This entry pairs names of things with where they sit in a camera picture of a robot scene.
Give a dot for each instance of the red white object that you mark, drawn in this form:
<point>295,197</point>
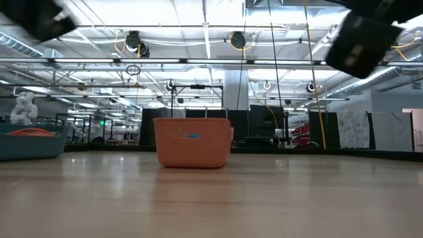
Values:
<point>300,135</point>

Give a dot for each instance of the black stand frame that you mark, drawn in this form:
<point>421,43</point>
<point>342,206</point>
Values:
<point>197,86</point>

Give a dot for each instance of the dark teal plastic basket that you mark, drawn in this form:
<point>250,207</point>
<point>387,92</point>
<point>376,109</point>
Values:
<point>33,147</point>

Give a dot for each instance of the white printed curtain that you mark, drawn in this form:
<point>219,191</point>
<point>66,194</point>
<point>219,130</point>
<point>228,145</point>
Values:
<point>357,129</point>

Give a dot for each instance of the black partition panel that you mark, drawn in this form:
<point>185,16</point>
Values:
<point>239,125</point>
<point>332,129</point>
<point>147,129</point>
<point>264,122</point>

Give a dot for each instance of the blue rubber band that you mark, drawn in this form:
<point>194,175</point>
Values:
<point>194,135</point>

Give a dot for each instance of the orange plastic basket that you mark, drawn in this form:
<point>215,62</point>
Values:
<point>198,155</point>

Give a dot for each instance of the plain white sheet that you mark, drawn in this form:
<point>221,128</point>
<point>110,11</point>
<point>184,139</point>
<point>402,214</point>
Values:
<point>386,132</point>

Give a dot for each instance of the silver ventilation duct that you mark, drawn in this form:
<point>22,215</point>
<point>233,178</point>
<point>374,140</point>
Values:
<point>20,46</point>
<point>380,77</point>

